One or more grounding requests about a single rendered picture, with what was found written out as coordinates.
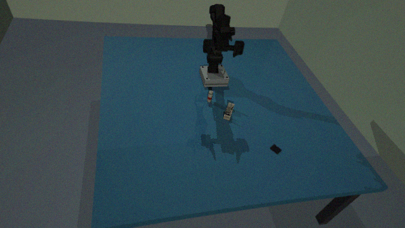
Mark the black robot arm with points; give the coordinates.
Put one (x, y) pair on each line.
(221, 27)

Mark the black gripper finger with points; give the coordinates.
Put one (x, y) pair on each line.
(236, 49)
(211, 48)

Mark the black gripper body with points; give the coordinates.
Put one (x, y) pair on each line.
(222, 45)

